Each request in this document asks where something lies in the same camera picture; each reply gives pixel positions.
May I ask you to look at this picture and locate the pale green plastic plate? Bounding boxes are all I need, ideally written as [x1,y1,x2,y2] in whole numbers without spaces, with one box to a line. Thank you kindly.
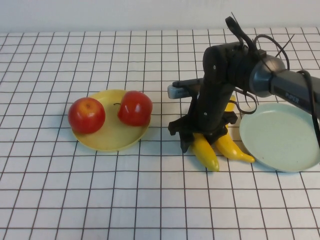
[239,103,320,173]

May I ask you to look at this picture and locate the red apple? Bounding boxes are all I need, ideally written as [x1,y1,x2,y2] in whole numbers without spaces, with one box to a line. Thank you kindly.
[113,90,153,127]
[67,97,106,135]

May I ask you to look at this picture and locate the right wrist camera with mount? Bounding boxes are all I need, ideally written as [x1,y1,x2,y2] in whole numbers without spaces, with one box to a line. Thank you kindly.
[167,78,205,118]

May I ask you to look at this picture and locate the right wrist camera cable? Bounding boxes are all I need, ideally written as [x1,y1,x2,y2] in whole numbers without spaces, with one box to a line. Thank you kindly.
[296,69,320,149]

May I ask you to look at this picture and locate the white grid-pattern tablecloth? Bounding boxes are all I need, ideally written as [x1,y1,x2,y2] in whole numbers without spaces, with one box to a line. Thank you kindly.
[0,26,320,240]

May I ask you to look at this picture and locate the right gripper thin cable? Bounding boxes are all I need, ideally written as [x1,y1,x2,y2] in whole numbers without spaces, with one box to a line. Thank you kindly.
[233,86,259,115]

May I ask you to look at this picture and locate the curved yellow banana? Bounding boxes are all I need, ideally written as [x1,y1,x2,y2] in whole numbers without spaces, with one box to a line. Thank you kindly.
[215,94,256,164]

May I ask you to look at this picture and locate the long straight yellow banana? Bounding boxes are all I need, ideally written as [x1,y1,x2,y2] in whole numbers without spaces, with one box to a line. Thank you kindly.
[191,133,220,173]

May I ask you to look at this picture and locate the yellow plastic plate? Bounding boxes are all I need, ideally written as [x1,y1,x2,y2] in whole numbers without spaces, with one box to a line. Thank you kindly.
[71,89,152,153]

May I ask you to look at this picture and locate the right arm cable loop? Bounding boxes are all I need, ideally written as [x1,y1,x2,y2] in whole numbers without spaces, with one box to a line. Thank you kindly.
[224,16,266,57]

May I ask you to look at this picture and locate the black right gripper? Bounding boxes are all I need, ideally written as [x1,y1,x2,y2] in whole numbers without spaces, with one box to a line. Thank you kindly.
[168,111,238,154]

